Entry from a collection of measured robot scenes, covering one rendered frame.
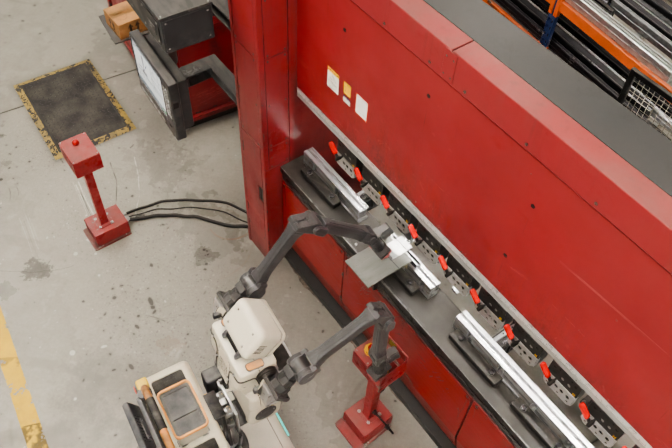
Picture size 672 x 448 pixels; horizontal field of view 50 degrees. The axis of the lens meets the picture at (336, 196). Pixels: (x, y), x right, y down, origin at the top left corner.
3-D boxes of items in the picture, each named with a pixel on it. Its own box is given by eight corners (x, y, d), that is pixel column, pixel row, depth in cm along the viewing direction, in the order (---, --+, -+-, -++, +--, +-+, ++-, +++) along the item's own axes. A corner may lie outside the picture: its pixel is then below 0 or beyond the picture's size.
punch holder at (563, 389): (541, 378, 292) (552, 359, 279) (555, 367, 295) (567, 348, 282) (569, 408, 284) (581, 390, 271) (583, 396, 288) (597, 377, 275)
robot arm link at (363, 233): (299, 217, 298) (311, 236, 293) (307, 208, 297) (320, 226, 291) (362, 231, 331) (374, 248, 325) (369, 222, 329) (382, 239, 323)
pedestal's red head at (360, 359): (351, 361, 349) (353, 343, 335) (377, 343, 355) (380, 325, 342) (378, 393, 339) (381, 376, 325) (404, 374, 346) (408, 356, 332)
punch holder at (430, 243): (413, 243, 331) (417, 221, 318) (427, 234, 334) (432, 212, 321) (434, 266, 323) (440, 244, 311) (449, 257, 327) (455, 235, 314)
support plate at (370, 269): (344, 261, 345) (344, 260, 344) (388, 236, 356) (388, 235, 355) (367, 288, 336) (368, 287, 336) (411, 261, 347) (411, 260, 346)
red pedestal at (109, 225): (82, 230, 471) (48, 142, 407) (118, 213, 481) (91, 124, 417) (96, 251, 461) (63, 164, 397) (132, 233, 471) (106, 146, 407)
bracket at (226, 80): (176, 78, 398) (174, 69, 393) (215, 62, 408) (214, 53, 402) (213, 122, 379) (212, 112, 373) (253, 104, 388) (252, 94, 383)
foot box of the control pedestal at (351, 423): (334, 424, 397) (334, 415, 388) (369, 397, 407) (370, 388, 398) (356, 453, 387) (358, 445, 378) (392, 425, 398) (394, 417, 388)
